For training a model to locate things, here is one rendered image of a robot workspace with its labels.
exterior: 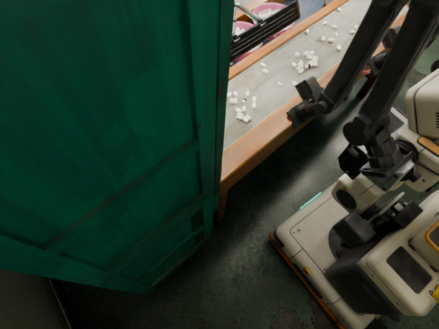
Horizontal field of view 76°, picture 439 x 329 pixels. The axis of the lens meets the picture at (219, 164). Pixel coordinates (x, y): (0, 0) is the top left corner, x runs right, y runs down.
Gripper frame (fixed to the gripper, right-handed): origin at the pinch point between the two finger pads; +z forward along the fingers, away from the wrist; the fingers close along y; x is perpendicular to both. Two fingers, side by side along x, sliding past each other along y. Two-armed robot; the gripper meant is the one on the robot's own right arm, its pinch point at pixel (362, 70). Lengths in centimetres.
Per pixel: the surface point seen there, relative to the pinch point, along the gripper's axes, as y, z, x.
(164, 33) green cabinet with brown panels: 90, -56, -27
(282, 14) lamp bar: 14.7, 9.5, -38.5
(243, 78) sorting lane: 28, 44, -27
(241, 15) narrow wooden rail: -2, 60, -62
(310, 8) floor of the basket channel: -54, 63, -48
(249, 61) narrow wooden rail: 19, 44, -33
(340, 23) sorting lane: -51, 45, -27
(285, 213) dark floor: 31, 79, 64
